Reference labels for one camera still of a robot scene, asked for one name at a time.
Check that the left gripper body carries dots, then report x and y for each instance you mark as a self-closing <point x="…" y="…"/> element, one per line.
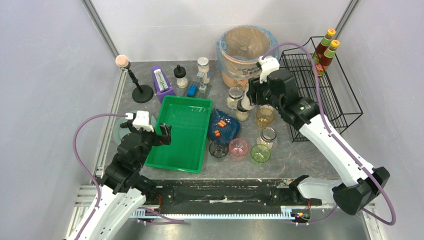
<point x="158" y="137"/>

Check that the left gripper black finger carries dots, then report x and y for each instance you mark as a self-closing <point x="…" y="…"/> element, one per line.
<point x="126" y="125"/>
<point x="165" y="136"/>

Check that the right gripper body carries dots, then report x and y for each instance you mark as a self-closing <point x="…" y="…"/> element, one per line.
<point x="257" y="91"/>

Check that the sauce bottle yellow cap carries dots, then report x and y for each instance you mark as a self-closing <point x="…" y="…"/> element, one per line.
<point x="326" y="59"/>
<point x="323" y="45"/>

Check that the black-lid shaker jar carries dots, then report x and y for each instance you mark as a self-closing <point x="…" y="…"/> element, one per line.
<point x="241" y="113"/>
<point x="181" y="76"/>

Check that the tall bead jar silver lid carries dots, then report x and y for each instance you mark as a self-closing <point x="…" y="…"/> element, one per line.
<point x="204" y="67"/>

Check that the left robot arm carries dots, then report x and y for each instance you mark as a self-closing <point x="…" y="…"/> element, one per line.
<point x="122" y="188"/>

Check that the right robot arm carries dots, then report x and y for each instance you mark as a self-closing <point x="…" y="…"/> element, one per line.
<point x="360" y="182"/>

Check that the light blue plate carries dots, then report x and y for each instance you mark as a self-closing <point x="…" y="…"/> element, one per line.
<point x="117" y="132"/>

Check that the green plastic tray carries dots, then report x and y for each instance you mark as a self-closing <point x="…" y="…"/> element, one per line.
<point x="189" y="119"/>

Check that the amber glass cup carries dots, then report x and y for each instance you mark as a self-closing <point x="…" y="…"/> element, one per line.
<point x="264" y="116"/>

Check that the black stand wooden ball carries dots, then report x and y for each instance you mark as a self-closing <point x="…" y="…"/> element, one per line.
<point x="142" y="93"/>

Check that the glass rice jar left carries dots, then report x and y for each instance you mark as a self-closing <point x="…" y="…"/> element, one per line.
<point x="235" y="93"/>

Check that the glass rice jar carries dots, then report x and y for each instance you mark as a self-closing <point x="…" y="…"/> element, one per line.
<point x="268" y="137"/>
<point x="235" y="93"/>

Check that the purple metronome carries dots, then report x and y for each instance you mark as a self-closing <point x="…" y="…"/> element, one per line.
<point x="161" y="83"/>

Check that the tan capybara trash bin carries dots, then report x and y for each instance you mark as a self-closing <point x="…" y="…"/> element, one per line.
<point x="238" y="50"/>

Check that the glass rice jar front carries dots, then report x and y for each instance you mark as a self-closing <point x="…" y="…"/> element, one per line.
<point x="268" y="137"/>

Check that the dark clear glass cup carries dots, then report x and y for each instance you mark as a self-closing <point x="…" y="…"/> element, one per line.
<point x="218" y="148"/>

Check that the blue lego brick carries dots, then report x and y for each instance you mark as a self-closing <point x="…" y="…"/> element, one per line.
<point x="192" y="90"/>

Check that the dark blue plate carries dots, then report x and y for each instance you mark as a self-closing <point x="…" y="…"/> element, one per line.
<point x="222" y="126"/>

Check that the grey lego baseplate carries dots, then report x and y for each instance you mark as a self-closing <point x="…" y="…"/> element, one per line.
<point x="203" y="95"/>

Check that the grey lego tower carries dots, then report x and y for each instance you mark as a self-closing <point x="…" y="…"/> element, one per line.
<point x="201" y="77"/>

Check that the green glass cup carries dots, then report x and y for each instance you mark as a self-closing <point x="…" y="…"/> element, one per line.
<point x="260" y="154"/>

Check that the pink glass cup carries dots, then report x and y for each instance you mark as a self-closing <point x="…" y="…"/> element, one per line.
<point x="238" y="149"/>

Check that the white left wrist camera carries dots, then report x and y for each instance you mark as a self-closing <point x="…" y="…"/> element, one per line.
<point x="141" y="120"/>

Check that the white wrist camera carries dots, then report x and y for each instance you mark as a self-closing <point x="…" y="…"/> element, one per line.
<point x="141" y="120"/>
<point x="268" y="64"/>

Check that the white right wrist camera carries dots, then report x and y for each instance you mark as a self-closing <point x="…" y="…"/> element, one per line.
<point x="268" y="64"/>

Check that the black wire rack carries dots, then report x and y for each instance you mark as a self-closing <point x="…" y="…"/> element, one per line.
<point x="340" y="104"/>

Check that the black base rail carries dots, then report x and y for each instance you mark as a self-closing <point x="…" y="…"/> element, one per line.
<point x="226" y="196"/>

